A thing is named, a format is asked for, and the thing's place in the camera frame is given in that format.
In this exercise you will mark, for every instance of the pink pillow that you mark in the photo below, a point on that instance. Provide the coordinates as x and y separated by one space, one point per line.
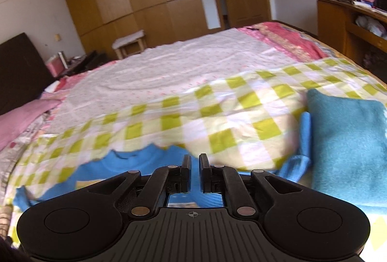
21 120

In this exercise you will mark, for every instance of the small wooden stool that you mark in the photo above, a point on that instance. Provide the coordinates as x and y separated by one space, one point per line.
130 41

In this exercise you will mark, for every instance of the dark bedside table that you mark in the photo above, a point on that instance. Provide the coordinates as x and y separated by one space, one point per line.
87 61

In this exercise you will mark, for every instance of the teal folded cloth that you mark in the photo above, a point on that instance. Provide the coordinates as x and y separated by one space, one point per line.
347 147

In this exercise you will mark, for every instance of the white plastic bag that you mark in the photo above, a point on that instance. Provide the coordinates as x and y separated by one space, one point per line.
372 25

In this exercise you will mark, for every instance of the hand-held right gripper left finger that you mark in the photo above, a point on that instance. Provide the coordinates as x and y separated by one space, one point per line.
186 174

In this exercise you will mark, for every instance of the patterned bed cover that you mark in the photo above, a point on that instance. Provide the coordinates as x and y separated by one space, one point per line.
22 156

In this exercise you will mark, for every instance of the metal cup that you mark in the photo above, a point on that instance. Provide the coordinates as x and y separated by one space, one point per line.
63 59

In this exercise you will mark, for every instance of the pink patterned quilt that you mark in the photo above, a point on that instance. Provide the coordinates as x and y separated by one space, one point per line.
287 39

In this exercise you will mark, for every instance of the white floral bed sheet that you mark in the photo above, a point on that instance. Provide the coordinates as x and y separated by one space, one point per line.
169 74

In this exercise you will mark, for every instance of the dark headboard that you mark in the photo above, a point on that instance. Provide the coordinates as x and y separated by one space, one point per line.
21 71

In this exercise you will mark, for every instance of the pink box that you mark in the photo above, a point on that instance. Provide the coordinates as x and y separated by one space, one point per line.
54 66

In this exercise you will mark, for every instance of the wooden desk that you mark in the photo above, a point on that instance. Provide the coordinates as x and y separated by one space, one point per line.
335 26

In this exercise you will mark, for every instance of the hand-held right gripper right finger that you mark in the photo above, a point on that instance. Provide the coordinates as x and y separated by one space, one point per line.
204 174

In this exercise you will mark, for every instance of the green checked blanket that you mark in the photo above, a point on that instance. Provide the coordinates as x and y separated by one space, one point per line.
242 116

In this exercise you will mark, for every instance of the blue knit sweater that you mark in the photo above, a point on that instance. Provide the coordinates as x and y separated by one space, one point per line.
127 162

